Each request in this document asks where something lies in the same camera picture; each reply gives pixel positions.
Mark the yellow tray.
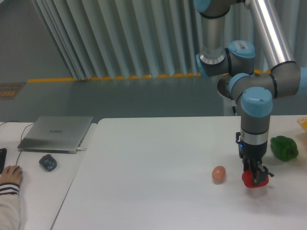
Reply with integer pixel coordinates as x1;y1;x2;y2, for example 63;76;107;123
297;117;307;132

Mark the black mouse cable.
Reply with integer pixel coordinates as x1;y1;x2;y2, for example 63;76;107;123
0;120;34;166

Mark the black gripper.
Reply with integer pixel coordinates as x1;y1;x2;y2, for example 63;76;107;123
236;132;274;186

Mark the brown egg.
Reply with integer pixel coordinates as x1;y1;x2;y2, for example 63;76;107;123
212;165;226;184

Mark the red bell pepper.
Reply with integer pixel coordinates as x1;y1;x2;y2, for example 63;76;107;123
242;170;269;188

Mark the corrugated white curtain panel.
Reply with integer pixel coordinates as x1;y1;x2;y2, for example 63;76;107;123
31;0;307;81

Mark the white striped sleeve forearm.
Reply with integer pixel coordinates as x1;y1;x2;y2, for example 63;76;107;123
0;183;21;230

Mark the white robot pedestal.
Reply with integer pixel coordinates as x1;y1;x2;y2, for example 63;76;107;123
217;73;264;117

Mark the person's hand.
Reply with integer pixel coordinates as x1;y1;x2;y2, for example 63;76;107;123
0;165;23;186

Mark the green bell pepper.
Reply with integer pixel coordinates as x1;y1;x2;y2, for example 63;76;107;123
270;136;298;161

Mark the black keyboard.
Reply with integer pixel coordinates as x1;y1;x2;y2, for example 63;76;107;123
0;148;7;174

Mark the black power adapter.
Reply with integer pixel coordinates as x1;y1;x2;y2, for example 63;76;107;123
39;154;57;172

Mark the silver closed laptop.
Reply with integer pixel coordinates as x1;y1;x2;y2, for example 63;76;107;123
18;116;93;154

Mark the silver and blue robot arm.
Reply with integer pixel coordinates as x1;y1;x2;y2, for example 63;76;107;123
194;0;307;188

